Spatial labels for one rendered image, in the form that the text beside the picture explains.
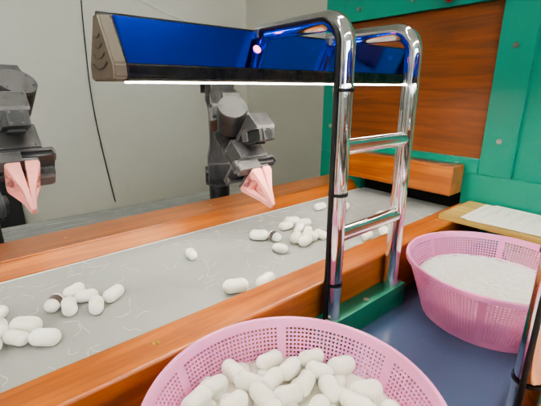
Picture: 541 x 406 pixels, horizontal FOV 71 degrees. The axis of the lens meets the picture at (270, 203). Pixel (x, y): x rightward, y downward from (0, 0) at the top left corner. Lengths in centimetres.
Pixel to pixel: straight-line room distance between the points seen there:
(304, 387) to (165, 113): 252
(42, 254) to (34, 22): 200
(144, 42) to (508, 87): 75
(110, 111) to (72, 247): 198
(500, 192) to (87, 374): 87
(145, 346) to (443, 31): 92
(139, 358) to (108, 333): 10
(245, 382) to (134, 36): 39
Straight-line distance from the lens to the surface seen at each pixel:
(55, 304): 60
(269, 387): 43
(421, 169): 99
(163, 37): 50
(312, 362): 45
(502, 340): 64
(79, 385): 43
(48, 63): 262
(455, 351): 63
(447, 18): 106
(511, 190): 99
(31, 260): 75
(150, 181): 282
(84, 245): 76
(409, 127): 60
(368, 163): 107
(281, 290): 53
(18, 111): 67
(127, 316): 56
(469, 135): 102
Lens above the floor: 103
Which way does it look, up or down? 17 degrees down
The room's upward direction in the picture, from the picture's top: straight up
